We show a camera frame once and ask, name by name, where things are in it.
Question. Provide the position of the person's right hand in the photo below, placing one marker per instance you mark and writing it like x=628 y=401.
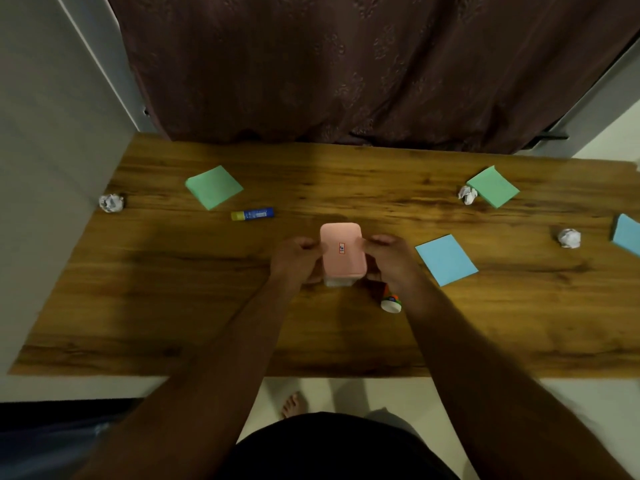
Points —
x=395 y=264

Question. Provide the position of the person's left hand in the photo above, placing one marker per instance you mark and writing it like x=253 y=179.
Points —
x=292 y=264

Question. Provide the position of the person's left fingers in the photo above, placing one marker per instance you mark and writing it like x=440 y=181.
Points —
x=309 y=247

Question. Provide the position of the person's right fingers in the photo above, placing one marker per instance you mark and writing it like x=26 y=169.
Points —
x=374 y=247

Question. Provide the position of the pink lidded plastic box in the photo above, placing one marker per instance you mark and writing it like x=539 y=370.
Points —
x=342 y=253

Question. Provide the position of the person's right forearm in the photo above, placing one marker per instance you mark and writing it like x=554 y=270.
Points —
x=495 y=389

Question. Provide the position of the person's left forearm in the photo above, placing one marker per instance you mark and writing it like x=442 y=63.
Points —
x=185 y=384

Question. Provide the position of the white glue bottle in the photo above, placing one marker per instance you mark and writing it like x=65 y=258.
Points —
x=390 y=300

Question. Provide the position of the blue and yellow glue stick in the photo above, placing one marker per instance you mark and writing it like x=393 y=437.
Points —
x=252 y=214

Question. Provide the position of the blue sticky note pad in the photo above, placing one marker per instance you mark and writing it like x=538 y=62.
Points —
x=628 y=233
x=446 y=259

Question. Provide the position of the crumpled white paper ball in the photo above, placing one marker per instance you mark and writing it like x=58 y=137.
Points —
x=468 y=194
x=569 y=237
x=111 y=202

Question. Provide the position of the green sticky note pad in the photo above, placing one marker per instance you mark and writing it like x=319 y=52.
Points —
x=493 y=186
x=214 y=187

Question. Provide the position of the person's bare foot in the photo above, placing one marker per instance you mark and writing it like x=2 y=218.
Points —
x=291 y=404

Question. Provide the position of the dark brown patterned curtain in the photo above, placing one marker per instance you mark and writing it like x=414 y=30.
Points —
x=370 y=69

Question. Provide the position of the person's black shorts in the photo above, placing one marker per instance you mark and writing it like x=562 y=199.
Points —
x=340 y=449

